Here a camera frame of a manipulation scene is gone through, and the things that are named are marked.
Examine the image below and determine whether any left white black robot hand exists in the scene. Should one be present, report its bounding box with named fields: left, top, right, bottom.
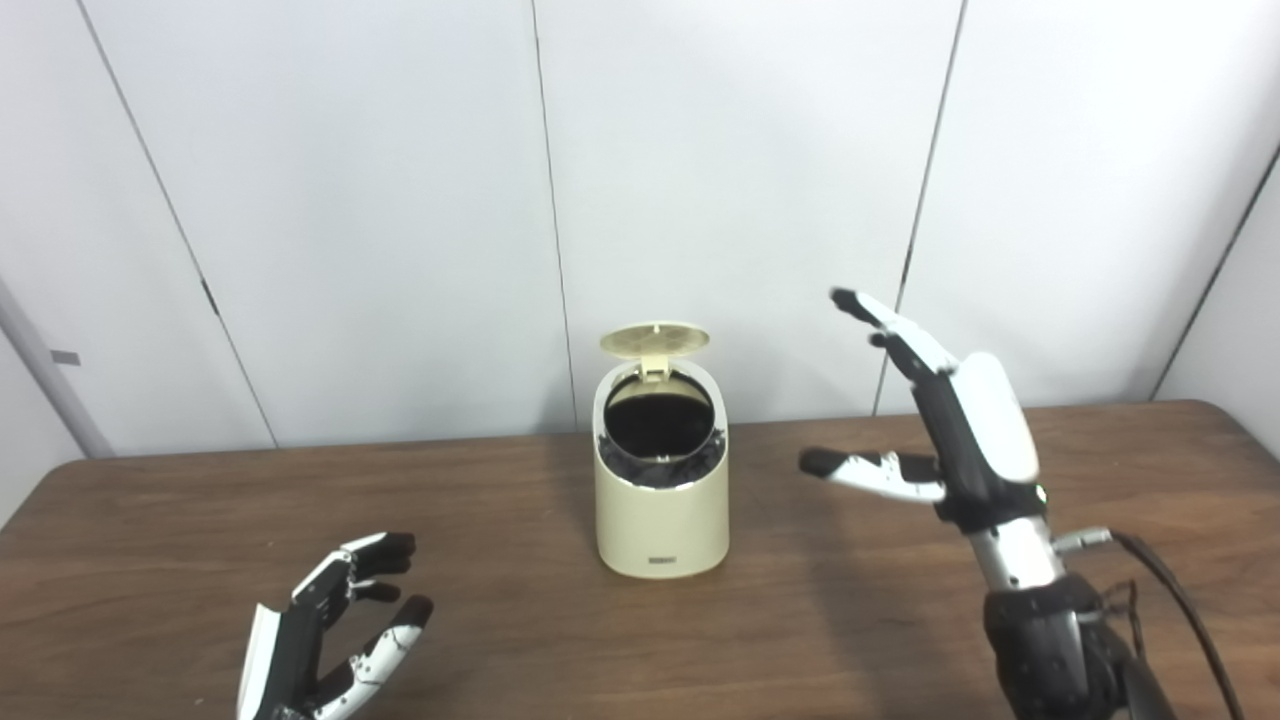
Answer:
left=236, top=532, right=435, bottom=720

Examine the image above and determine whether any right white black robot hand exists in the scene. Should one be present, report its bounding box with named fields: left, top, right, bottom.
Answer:
left=799, top=288, right=1048, bottom=531

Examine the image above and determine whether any cream-colored desktop bin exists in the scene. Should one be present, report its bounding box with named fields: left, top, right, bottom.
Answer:
left=593, top=360, right=730, bottom=580

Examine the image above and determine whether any round cream bin lid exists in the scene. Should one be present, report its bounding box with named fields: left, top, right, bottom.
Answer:
left=600, top=321, right=711, bottom=381

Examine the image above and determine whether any black bin liner bag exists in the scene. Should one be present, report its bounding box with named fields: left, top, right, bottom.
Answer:
left=598, top=375, right=725, bottom=489

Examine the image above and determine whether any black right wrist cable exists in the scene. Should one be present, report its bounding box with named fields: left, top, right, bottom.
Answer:
left=1050, top=528, right=1246, bottom=720

